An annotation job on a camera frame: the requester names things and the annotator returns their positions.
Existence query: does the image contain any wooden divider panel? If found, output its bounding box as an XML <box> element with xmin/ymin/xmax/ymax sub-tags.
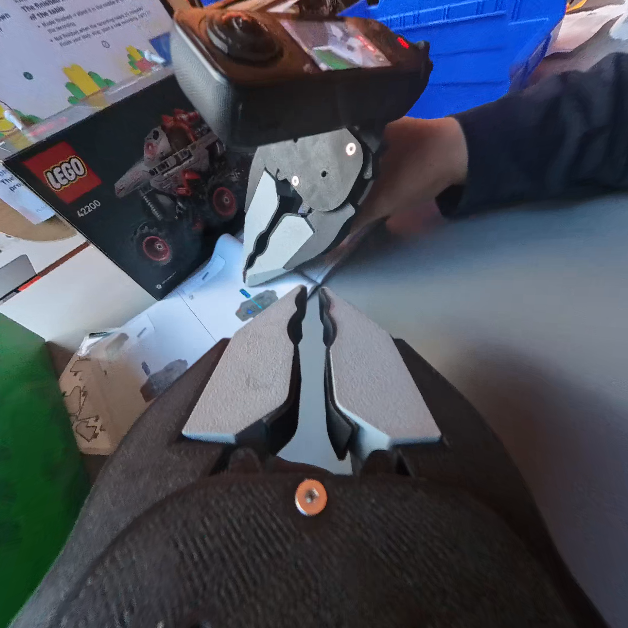
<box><xmin>0</xmin><ymin>199</ymin><xmax>86</xmax><ymax>243</ymax></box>

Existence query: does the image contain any blue plastic bin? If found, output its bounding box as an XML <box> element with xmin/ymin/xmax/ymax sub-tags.
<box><xmin>339</xmin><ymin>0</ymin><xmax>567</xmax><ymax>119</ymax></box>

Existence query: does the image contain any person's right forearm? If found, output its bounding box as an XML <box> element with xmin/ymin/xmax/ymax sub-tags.
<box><xmin>436</xmin><ymin>51</ymin><xmax>628</xmax><ymax>219</ymax></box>

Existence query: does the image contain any white instruction booklet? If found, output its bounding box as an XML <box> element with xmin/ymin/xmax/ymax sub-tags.
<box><xmin>83</xmin><ymin>233</ymin><xmax>344</xmax><ymax>408</ymax></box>

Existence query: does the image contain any person's right hand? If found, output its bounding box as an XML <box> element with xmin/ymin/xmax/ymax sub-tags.
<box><xmin>362</xmin><ymin>117</ymin><xmax>470</xmax><ymax>234</ymax></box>

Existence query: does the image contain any large green plastic bin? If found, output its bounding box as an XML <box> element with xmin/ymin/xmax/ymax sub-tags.
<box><xmin>0</xmin><ymin>313</ymin><xmax>96</xmax><ymax>628</ymax></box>

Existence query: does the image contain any torn brown paper bag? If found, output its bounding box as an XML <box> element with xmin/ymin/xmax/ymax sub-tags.
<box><xmin>58</xmin><ymin>330</ymin><xmax>153</xmax><ymax>456</ymax></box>

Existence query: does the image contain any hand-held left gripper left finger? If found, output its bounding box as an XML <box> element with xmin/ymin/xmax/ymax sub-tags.
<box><xmin>182</xmin><ymin>285</ymin><xmax>308</xmax><ymax>446</ymax></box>

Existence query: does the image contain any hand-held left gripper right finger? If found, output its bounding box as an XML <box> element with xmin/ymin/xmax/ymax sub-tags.
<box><xmin>318</xmin><ymin>287</ymin><xmax>443</xmax><ymax>462</ymax></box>

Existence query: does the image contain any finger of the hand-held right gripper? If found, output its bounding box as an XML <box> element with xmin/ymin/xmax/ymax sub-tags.
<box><xmin>244</xmin><ymin>203</ymin><xmax>356</xmax><ymax>288</ymax></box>
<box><xmin>243</xmin><ymin>168</ymin><xmax>290</xmax><ymax>283</ymax></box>

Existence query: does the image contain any black lego set box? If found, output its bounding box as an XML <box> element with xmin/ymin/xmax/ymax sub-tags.
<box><xmin>2</xmin><ymin>74</ymin><xmax>256</xmax><ymax>301</ymax></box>

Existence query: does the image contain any printed instruction sheet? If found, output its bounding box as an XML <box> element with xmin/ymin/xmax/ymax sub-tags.
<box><xmin>0</xmin><ymin>0</ymin><xmax>184</xmax><ymax>148</ymax></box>

